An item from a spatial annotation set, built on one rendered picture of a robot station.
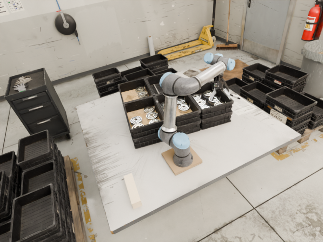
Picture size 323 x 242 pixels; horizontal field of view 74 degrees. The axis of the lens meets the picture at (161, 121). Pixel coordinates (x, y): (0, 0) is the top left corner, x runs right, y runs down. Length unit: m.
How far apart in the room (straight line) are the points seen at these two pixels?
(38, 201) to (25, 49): 3.36
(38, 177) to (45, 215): 0.58
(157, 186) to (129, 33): 4.00
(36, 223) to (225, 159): 1.51
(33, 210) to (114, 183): 0.73
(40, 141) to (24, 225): 0.99
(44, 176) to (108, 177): 0.91
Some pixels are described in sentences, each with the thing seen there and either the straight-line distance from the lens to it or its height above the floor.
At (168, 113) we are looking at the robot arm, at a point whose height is 1.11.
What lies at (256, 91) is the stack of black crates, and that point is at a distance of 3.12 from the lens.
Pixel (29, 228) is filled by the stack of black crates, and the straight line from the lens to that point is 2.05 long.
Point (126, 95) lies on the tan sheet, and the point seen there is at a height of 0.83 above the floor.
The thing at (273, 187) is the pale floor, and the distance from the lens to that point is 2.53.
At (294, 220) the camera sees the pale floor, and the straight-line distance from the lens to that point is 2.40.
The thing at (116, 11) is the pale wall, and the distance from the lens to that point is 4.95.
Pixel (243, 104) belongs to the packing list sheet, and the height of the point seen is 0.70.
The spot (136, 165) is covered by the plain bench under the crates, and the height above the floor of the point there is 0.70.
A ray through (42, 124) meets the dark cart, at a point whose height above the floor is 0.40.
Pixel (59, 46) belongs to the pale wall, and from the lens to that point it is 4.91.
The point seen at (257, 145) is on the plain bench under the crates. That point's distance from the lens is 1.88.
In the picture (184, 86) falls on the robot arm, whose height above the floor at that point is 1.34.
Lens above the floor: 2.00
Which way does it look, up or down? 39 degrees down
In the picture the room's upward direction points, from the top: 9 degrees counter-clockwise
